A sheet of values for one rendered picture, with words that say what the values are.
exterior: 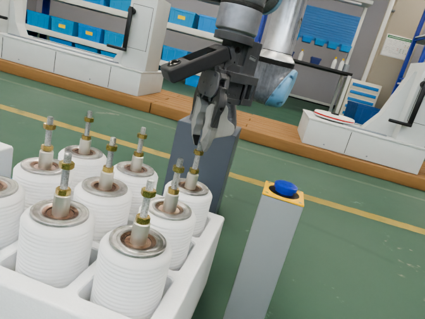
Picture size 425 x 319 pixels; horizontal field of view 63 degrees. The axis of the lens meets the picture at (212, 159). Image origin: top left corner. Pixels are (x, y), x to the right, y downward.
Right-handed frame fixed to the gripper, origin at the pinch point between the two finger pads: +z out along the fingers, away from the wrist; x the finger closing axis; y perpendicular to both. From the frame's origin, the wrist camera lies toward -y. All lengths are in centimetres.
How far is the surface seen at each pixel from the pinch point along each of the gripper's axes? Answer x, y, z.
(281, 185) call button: -15.1, 9.0, 1.7
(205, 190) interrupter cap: -1.6, 3.3, 9.3
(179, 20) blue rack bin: 442, 169, -51
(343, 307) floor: -14, 44, 35
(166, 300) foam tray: -21.4, -10.7, 16.8
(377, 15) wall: 522, 660, -190
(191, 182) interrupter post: -1.0, 0.3, 8.1
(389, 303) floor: -16, 60, 35
